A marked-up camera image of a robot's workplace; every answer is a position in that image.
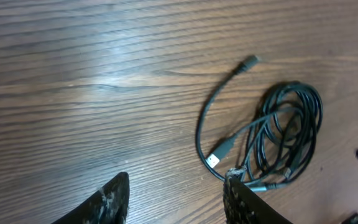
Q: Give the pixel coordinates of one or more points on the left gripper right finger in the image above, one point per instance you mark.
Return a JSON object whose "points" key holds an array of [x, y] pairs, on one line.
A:
{"points": [[243, 206]]}

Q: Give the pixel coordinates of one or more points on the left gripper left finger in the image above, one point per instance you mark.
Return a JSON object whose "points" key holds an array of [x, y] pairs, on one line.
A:
{"points": [[108, 205]]}

